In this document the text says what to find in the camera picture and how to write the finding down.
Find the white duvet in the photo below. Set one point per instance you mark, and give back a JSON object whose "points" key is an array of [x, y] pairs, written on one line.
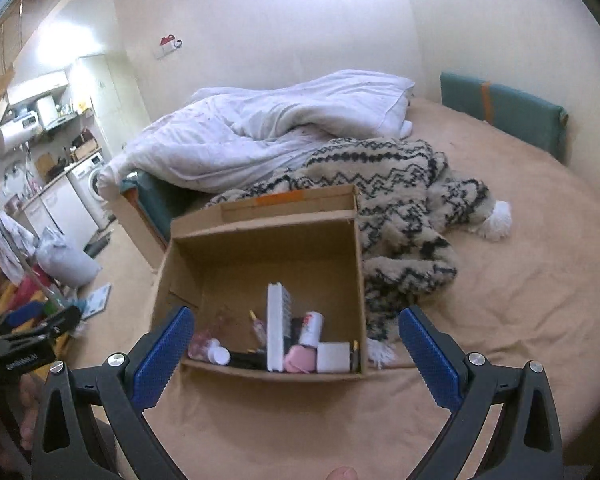
{"points": [[255, 130]]}

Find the grey bin bag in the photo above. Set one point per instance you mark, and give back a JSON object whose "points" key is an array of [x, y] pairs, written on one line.
{"points": [[67, 265]]}

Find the white earbuds case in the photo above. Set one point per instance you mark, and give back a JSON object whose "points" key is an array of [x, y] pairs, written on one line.
{"points": [[332, 357]]}

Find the green cushion orange stripe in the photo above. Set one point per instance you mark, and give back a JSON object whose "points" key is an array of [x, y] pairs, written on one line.
{"points": [[155, 205], [505, 110]]}

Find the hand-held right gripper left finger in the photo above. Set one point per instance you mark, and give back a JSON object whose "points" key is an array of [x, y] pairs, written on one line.
{"points": [[160, 357]]}

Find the person's left hand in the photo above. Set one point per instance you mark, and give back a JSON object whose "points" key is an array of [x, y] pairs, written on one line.
{"points": [[28, 410]]}

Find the white kitchen base cabinet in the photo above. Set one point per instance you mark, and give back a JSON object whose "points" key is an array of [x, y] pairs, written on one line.
{"points": [[65, 210]]}

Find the white bottle red label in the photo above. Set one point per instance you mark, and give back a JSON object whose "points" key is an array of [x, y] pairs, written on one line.
{"points": [[311, 330]]}

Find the white water heater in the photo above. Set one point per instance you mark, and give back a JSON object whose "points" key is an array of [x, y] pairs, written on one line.
{"points": [[17, 136]]}

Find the person's right hand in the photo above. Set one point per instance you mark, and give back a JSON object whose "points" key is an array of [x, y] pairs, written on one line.
{"points": [[342, 474]]}

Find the pink hair clip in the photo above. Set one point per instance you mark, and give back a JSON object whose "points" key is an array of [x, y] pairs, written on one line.
{"points": [[300, 359]]}

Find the white range hood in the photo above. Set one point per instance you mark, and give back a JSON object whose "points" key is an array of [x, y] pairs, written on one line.
{"points": [[46, 110]]}

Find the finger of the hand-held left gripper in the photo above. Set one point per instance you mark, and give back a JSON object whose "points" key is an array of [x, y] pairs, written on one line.
{"points": [[55, 327], [25, 314]]}

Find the red cloth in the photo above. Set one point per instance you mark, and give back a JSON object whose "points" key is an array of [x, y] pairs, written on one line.
{"points": [[30, 290]]}

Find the cardboard box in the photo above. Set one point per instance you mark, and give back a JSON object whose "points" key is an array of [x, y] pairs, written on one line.
{"points": [[260, 260]]}

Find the bathroom scale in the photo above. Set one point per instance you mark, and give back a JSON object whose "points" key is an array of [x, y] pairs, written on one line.
{"points": [[97, 300]]}

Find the pink perfume bottle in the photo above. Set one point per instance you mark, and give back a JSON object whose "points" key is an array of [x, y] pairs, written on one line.
{"points": [[257, 330]]}

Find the patterned fluffy blanket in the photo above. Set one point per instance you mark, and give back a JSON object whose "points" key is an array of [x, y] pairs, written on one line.
{"points": [[405, 200]]}

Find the hanging white clothes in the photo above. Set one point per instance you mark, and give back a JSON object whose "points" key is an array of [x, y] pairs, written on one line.
{"points": [[10, 245]]}

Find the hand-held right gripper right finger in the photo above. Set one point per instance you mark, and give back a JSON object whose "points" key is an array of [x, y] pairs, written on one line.
{"points": [[430, 357]]}

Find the pink massager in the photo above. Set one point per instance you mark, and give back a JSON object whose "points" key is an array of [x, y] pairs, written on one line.
{"points": [[200, 346]]}

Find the white upper kitchen cabinet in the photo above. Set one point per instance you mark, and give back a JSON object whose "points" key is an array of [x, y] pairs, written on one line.
{"points": [[37, 87]]}

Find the dark door mat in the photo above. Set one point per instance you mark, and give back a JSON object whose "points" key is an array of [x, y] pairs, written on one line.
{"points": [[97, 246]]}

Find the tall cream cupboard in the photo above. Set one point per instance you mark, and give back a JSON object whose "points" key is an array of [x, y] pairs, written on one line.
{"points": [[115, 105]]}

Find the white washing machine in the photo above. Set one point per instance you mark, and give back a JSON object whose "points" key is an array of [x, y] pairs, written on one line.
{"points": [[87, 185]]}

